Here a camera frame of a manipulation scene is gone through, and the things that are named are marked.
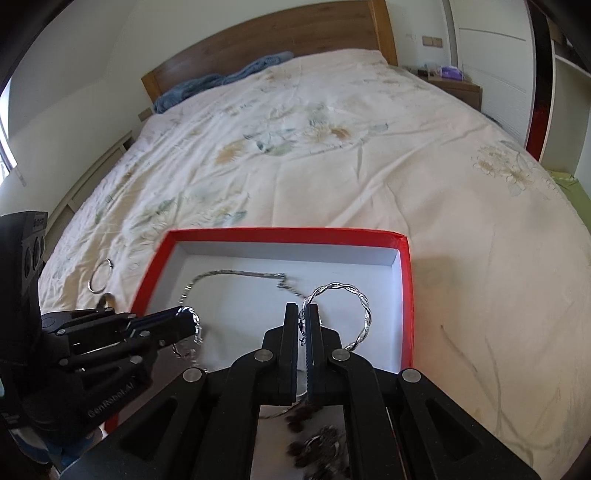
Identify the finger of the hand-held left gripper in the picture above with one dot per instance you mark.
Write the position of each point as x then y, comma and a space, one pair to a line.
161, 316
171, 330

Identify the large silver hoop bangle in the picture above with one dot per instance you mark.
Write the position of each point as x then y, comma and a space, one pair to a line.
91, 281

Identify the wooden headboard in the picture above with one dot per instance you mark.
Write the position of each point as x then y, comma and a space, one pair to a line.
258, 37

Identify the window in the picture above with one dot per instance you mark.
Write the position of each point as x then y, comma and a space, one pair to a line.
4, 152

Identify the white wardrobe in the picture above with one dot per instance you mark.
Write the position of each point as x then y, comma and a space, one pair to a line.
494, 69

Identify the wall switch plate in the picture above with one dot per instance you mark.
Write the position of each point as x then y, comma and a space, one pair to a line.
432, 42
145, 114

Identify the red object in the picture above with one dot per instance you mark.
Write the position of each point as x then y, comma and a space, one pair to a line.
535, 134

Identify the green cloth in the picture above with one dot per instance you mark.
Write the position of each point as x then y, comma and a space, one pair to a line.
575, 194

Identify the wooden nightstand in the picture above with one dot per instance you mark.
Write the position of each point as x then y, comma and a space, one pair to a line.
461, 92

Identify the white open shelf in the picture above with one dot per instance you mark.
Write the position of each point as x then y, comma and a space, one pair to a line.
568, 115

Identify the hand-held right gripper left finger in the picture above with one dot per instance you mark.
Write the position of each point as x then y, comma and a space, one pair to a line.
288, 332

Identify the red cardboard box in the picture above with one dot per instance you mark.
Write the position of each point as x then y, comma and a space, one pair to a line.
231, 300

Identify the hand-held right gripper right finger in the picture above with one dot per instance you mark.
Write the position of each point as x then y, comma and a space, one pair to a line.
314, 332

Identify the low white cabinet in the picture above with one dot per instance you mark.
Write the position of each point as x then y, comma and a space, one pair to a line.
87, 180

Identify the purple tissue box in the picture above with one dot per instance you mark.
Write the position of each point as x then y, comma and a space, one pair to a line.
451, 72

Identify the blue blanket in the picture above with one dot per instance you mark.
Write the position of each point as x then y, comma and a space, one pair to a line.
207, 83

